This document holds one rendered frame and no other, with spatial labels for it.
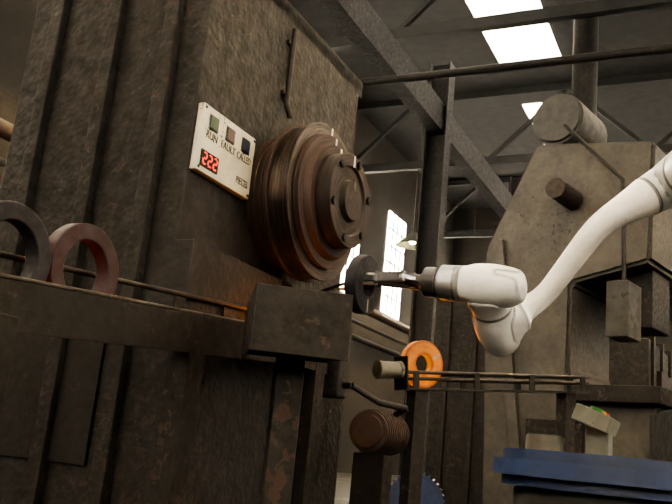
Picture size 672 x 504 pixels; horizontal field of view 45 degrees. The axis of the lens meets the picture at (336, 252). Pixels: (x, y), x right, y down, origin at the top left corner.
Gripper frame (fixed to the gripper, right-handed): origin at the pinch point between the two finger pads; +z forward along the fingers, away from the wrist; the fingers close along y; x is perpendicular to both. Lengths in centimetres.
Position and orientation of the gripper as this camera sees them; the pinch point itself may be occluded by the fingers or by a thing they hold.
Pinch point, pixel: (364, 278)
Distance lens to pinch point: 212.8
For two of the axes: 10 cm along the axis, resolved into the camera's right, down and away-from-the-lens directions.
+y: 4.2, 2.5, 8.7
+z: -9.0, -0.4, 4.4
